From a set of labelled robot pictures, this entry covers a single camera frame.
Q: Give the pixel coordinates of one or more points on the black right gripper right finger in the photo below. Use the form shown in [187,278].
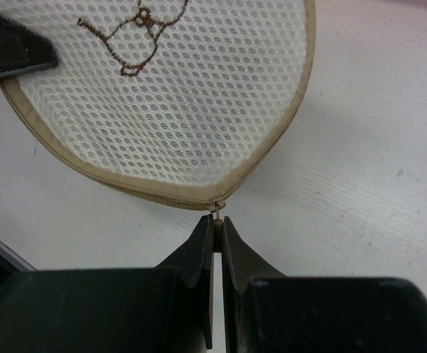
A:
[241,267]

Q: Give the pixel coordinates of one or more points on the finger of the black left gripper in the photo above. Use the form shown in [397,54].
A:
[23,51]

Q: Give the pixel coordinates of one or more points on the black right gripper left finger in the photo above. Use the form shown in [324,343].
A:
[191,316]

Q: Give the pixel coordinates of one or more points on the white mesh laundry bag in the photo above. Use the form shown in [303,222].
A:
[175,102]

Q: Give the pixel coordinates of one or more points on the aluminium mounting rail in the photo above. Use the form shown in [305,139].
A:
[15,260]

